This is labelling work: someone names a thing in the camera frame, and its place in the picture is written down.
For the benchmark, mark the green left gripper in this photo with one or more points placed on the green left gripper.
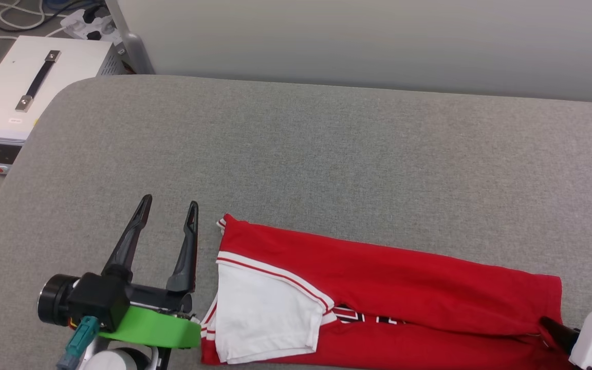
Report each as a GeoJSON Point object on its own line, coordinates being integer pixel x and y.
{"type": "Point", "coordinates": [157, 329]}

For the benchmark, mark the red and white garment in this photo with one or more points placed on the red and white garment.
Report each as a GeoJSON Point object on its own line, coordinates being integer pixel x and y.
{"type": "Point", "coordinates": [404, 288]}

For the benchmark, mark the white equipment box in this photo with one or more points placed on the white equipment box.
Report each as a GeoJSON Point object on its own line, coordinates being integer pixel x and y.
{"type": "Point", "coordinates": [70, 77]}

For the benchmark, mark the white power strip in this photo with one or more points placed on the white power strip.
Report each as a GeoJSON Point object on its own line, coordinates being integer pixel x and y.
{"type": "Point", "coordinates": [88, 25]}

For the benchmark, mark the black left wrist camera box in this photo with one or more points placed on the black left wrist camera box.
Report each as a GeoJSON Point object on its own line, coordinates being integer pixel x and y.
{"type": "Point", "coordinates": [95, 300]}

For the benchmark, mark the teal left camera connector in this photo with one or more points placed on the teal left camera connector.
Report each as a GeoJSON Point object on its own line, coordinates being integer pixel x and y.
{"type": "Point", "coordinates": [80, 339]}

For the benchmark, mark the grey metal frame leg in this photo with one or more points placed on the grey metal frame leg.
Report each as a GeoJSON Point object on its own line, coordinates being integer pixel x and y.
{"type": "Point", "coordinates": [134, 49]}

